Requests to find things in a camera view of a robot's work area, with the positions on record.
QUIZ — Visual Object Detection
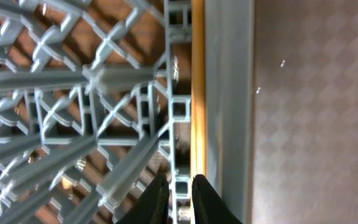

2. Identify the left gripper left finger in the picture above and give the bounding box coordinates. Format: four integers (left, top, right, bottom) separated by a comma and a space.
117, 174, 170, 224

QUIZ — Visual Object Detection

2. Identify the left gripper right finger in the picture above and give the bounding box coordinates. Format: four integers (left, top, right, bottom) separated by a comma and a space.
192, 174, 242, 224

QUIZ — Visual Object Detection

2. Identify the dark brown serving tray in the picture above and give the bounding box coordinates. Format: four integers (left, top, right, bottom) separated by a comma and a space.
252, 0, 358, 223

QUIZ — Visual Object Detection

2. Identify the grey plastic dish rack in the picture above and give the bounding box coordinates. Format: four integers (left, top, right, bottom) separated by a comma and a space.
0, 0, 255, 224

